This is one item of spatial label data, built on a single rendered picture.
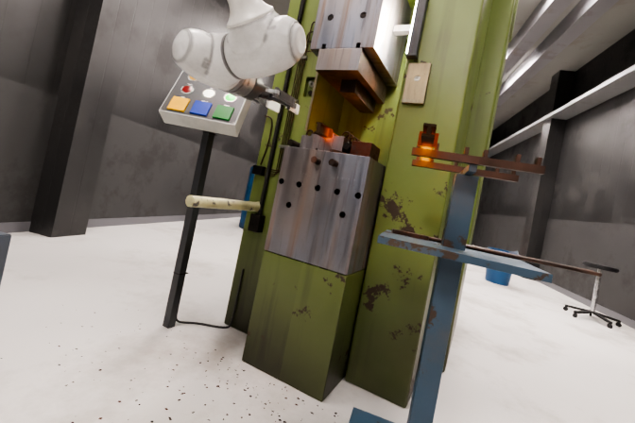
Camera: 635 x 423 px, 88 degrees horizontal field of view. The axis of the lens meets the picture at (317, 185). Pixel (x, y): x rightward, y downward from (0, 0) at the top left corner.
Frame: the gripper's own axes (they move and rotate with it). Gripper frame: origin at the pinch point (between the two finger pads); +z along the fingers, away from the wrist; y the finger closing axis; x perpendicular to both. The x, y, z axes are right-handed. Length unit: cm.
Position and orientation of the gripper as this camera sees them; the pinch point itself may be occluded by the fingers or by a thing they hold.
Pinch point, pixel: (283, 107)
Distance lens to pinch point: 110.0
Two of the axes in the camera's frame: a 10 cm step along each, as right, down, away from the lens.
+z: 4.4, 1.1, 8.9
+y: 8.8, 1.6, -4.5
